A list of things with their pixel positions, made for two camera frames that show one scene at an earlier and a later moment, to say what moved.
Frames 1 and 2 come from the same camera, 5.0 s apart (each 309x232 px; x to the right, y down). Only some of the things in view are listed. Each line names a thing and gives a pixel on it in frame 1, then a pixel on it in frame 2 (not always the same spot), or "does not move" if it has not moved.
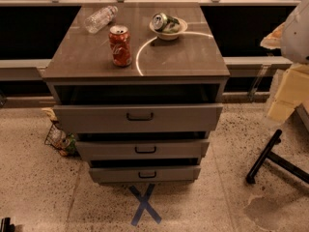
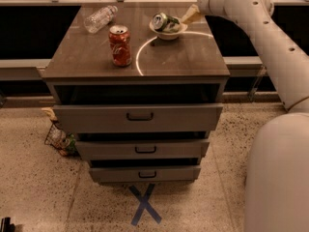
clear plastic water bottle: x=99 y=19 does not move
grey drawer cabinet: x=141 y=88 does not move
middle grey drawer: x=142 y=149 does not move
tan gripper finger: x=272 y=41 to x=192 y=14
